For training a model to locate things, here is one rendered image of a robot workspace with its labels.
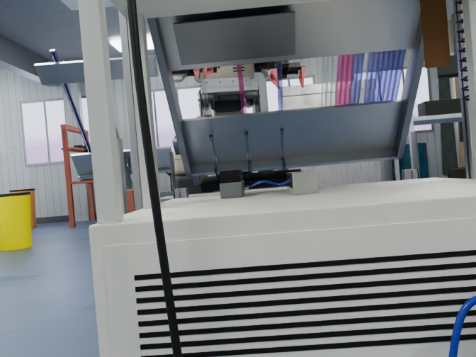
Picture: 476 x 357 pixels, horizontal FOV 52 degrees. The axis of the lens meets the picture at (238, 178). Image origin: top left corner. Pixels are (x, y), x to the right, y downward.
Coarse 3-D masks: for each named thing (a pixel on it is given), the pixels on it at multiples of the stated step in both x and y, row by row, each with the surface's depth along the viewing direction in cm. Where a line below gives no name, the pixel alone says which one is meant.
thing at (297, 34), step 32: (352, 0) 121; (384, 0) 121; (416, 0) 122; (192, 32) 122; (224, 32) 122; (256, 32) 123; (288, 32) 123; (320, 32) 127; (352, 32) 128; (384, 32) 128; (192, 64) 133; (224, 64) 134
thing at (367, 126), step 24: (192, 120) 148; (216, 120) 148; (240, 120) 148; (264, 120) 149; (288, 120) 149; (312, 120) 149; (336, 120) 150; (360, 120) 150; (384, 120) 150; (192, 144) 155; (216, 144) 155; (240, 144) 156; (264, 144) 156; (288, 144) 156; (312, 144) 157; (336, 144) 157; (360, 144) 157; (384, 144) 158
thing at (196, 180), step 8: (208, 176) 166; (216, 176) 166; (248, 176) 164; (256, 176) 164; (264, 176) 164; (272, 176) 163; (280, 176) 163; (200, 184) 164; (208, 184) 164; (216, 184) 164; (248, 184) 164; (264, 184) 165; (272, 184) 165
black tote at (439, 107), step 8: (424, 104) 343; (432, 104) 341; (440, 104) 341; (448, 104) 341; (456, 104) 341; (424, 112) 344; (432, 112) 342; (440, 112) 341; (448, 112) 341; (456, 112) 341
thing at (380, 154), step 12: (300, 156) 160; (312, 156) 160; (324, 156) 159; (336, 156) 159; (348, 156) 158; (360, 156) 158; (372, 156) 157; (384, 156) 157; (396, 156) 156; (192, 168) 161; (204, 168) 160; (228, 168) 159; (240, 168) 159; (252, 168) 158; (264, 168) 158; (276, 168) 158; (288, 168) 158
